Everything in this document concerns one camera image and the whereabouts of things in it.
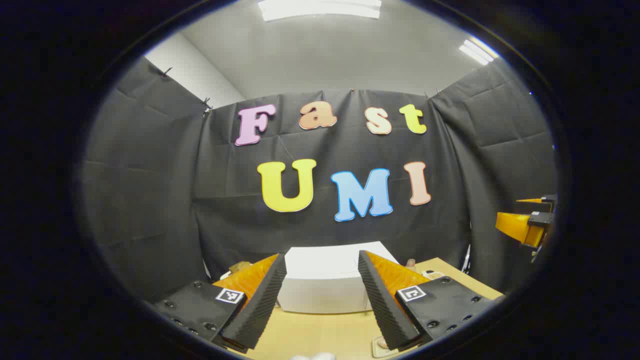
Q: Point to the long ceiling light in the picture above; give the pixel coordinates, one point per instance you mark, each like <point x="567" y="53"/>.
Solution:
<point x="320" y="9"/>

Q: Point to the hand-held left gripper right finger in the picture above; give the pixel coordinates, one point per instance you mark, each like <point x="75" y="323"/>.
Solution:
<point x="382" y="305"/>

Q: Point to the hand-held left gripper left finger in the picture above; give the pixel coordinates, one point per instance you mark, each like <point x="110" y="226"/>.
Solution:
<point x="260" y="305"/>

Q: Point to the divided dish with grains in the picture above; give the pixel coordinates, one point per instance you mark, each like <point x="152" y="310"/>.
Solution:
<point x="431" y="274"/>

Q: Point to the white microwave oven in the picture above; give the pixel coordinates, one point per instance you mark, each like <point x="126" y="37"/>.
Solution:
<point x="325" y="280"/>

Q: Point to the cream square food plate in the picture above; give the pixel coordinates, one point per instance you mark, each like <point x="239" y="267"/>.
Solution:
<point x="376" y="351"/>

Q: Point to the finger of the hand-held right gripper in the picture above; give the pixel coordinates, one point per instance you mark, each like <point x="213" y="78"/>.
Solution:
<point x="549" y="202"/>
<point x="515" y="226"/>

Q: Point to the black backdrop cloth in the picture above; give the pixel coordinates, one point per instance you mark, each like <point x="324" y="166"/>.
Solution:
<point x="150" y="200"/>

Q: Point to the small pale food piece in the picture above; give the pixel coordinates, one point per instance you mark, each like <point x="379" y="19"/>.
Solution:
<point x="383" y="343"/>

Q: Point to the clear plastic bottle red label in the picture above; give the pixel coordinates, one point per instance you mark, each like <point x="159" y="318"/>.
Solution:
<point x="410" y="265"/>

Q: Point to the small ceiling light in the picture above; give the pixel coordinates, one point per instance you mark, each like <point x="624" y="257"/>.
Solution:
<point x="479" y="51"/>

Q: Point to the brown bread slice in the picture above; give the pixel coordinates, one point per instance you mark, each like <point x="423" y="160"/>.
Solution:
<point x="240" y="266"/>

